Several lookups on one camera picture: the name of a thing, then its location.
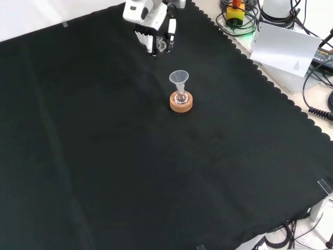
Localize black coiled cable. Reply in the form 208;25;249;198
302;59;333;120

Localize black table cloth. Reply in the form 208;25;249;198
0;0;333;250

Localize black cable bundle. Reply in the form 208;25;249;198
251;220;333;250

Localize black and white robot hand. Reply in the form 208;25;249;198
134;4;178;57

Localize black power adapter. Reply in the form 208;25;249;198
311;47;333;67

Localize clear plastic funnel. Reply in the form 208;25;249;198
169;70;190;91

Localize yellow stop button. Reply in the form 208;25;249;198
225;0;247;27

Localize white box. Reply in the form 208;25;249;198
256;61;322;95

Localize pale board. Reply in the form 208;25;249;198
249;21;323;78

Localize clear glass graduated cylinder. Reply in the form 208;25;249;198
156;36;168;53

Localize cork ring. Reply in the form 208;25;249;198
169;91;195;114

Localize clear round-bottom flask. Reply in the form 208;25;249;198
173;85;189;104

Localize white round device base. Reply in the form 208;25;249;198
259;0;296;23

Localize black looped cable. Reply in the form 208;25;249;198
215;0;261;38

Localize white table bracket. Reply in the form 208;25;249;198
309;197;333;222

